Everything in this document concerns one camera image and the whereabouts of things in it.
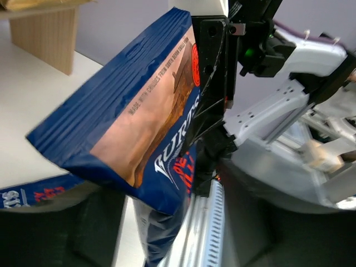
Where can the wooden two-tier shelf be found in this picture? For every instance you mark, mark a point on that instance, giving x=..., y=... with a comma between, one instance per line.
x=47, y=33

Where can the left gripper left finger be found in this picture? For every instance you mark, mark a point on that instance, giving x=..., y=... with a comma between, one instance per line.
x=82, y=235

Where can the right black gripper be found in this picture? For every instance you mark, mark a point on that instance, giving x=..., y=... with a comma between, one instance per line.
x=250, y=49

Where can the blue burts chips bag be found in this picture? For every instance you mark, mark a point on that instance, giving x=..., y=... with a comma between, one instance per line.
x=124, y=127
x=157, y=231
x=32, y=193

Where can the white slotted cable duct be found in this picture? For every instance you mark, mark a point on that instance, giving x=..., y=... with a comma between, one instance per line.
x=200, y=239

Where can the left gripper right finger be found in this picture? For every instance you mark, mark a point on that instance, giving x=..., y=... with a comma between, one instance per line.
x=264, y=227

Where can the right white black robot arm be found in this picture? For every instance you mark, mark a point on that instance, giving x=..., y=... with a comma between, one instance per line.
x=275, y=104

